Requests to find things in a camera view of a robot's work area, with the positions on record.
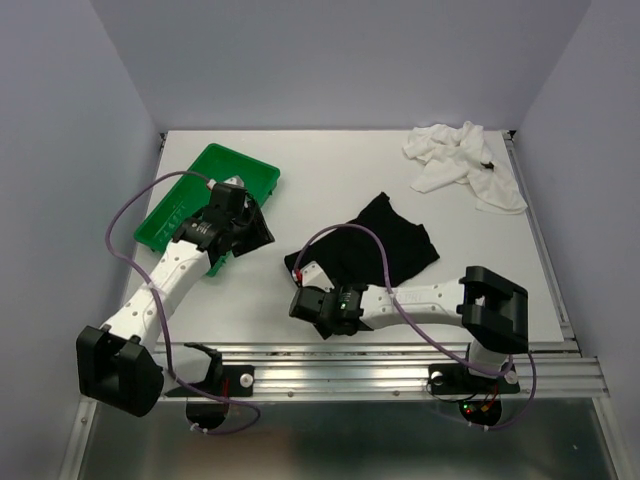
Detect black t shirt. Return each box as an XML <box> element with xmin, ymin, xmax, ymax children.
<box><xmin>300</xmin><ymin>192</ymin><xmax>440</xmax><ymax>287</ymax></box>

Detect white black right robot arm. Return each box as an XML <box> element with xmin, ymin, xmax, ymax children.
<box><xmin>301</xmin><ymin>262</ymin><xmax>529</xmax><ymax>390</ymax></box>

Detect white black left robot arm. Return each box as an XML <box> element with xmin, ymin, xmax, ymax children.
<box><xmin>76</xmin><ymin>198</ymin><xmax>274</xmax><ymax>417</ymax></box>

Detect green plastic tray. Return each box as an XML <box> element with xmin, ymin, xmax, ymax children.
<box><xmin>134</xmin><ymin>144</ymin><xmax>280</xmax><ymax>277</ymax></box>

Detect white t shirt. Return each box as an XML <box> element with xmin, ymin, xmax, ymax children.
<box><xmin>403</xmin><ymin>121</ymin><xmax>528</xmax><ymax>215</ymax></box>

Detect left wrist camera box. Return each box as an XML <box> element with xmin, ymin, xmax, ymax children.
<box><xmin>206</xmin><ymin>176</ymin><xmax>247</xmax><ymax>218</ymax></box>

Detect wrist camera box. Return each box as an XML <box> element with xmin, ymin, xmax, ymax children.
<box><xmin>206</xmin><ymin>176</ymin><xmax>247</xmax><ymax>218</ymax></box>
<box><xmin>289</xmin><ymin>261</ymin><xmax>337</xmax><ymax>324</ymax></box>

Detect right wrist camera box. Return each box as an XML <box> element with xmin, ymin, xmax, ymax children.
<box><xmin>289</xmin><ymin>261</ymin><xmax>337</xmax><ymax>324</ymax></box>

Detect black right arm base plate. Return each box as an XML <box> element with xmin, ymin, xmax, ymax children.
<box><xmin>427</xmin><ymin>363</ymin><xmax>521</xmax><ymax>397</ymax></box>

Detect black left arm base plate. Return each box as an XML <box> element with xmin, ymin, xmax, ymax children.
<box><xmin>195</xmin><ymin>364</ymin><xmax>255</xmax><ymax>398</ymax></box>

